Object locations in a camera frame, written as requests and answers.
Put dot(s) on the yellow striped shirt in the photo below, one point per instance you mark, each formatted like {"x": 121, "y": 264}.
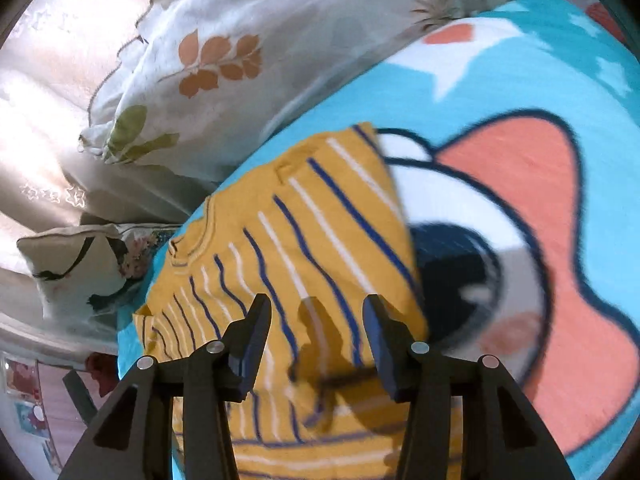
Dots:
{"x": 310, "y": 240}

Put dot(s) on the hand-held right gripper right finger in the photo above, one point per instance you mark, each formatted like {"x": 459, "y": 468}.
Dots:
{"x": 381, "y": 345}

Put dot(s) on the blue cartoon printed blanket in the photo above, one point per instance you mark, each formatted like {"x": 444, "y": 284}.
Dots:
{"x": 525, "y": 170}

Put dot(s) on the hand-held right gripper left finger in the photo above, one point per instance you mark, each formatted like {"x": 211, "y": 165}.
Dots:
{"x": 251, "y": 350}

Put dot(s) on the white curtain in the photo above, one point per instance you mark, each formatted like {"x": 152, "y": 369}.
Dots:
{"x": 55, "y": 110}

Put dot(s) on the white leaf print pillow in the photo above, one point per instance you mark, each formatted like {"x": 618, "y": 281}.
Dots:
{"x": 240, "y": 60}

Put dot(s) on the white floral print pillow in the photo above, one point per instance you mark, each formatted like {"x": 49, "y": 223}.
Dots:
{"x": 85, "y": 270}

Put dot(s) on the red cloth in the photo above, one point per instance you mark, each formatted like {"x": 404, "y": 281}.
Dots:
{"x": 102, "y": 372}

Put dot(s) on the wall poster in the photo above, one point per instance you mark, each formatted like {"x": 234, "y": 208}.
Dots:
{"x": 30, "y": 405}

